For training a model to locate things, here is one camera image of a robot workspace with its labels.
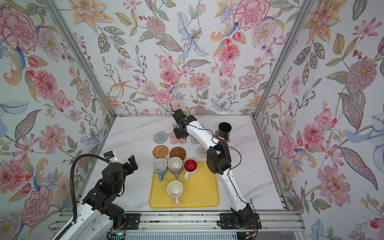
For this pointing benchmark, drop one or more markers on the blue mug back row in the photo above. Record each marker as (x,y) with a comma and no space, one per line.
(160,167)

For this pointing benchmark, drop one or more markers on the purple mug back row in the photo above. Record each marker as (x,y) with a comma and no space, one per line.
(175,165)

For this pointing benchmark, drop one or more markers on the yellow tray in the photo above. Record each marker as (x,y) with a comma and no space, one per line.
(200,191)

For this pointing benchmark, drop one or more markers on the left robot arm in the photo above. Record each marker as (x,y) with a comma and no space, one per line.
(97,215)

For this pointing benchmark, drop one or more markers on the black mug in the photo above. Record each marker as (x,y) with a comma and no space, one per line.
(224,131)

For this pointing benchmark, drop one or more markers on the cork paw print coaster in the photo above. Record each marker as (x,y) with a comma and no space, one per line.
(218,137)

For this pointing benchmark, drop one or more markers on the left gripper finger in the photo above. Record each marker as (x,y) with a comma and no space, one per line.
(131,165)
(111,157)

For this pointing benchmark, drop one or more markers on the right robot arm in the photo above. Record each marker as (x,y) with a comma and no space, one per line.
(219,162)

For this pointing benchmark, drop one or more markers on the colourful woven round coaster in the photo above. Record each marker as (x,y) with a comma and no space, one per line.
(202,152)

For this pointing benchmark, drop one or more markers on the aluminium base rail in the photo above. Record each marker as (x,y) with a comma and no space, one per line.
(269,221)

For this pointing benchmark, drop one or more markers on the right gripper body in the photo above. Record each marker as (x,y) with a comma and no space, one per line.
(180,132)

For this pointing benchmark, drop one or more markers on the grey round coaster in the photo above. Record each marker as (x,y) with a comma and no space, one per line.
(160,137)

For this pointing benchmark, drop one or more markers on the woven rattan round coaster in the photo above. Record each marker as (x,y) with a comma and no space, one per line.
(160,151)

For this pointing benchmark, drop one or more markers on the pink flower coaster right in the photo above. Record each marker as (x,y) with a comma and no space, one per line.
(194,141)

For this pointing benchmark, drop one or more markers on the brown wooden round coaster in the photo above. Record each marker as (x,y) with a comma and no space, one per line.
(178,152)

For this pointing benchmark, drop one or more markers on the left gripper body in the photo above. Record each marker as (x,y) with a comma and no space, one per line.
(128,166)

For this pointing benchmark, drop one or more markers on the pink flower coaster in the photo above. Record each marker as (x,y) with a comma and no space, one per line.
(194,141)
(174,140)

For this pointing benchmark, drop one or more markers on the red interior white mug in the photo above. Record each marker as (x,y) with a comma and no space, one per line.
(190,168)

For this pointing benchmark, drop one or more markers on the pink flower coaster left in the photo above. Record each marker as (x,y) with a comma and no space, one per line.
(174,140)

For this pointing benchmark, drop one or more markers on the pink handle mug front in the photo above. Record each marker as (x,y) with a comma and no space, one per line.
(175,190)

